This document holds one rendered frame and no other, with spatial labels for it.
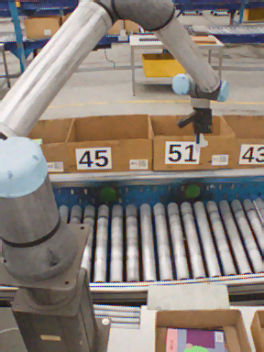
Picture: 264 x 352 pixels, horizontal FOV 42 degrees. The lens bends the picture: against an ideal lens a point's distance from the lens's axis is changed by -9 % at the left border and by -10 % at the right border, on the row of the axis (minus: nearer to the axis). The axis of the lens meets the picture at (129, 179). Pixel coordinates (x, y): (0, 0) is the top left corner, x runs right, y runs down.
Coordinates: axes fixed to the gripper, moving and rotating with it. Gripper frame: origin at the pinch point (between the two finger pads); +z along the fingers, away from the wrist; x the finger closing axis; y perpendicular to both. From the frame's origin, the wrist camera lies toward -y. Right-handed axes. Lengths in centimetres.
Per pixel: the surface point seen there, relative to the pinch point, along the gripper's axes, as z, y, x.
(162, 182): 15.1, -15.5, -1.0
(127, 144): -2.8, -30.7, 0.9
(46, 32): -86, -158, 421
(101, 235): 31, -43, -20
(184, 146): -1.9, -5.4, -0.6
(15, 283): 2, -56, -97
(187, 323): 40, -12, -70
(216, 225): 30.3, 8.0, -17.6
